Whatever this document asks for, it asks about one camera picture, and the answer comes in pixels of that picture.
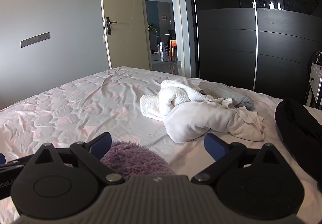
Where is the cream bedroom door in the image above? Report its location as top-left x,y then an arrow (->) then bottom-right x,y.
101,0 -> 152,70

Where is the dark sliding wardrobe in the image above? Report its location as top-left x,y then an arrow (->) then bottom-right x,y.
193,0 -> 321,103

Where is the white fleece garment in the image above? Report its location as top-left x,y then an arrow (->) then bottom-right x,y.
140,79 -> 264,143

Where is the white bedside cabinet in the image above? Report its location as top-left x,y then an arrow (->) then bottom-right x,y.
306,51 -> 321,110

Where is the grey folded garment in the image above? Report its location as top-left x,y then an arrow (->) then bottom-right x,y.
198,82 -> 254,109

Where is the black door handle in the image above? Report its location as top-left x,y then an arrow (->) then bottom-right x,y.
105,17 -> 117,35

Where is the black garment on bed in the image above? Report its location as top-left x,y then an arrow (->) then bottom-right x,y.
275,99 -> 321,190

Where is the grey wall switch panel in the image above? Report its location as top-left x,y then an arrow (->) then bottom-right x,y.
20,32 -> 51,48

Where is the purple fuzzy garment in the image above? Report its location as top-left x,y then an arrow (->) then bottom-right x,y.
100,141 -> 175,180

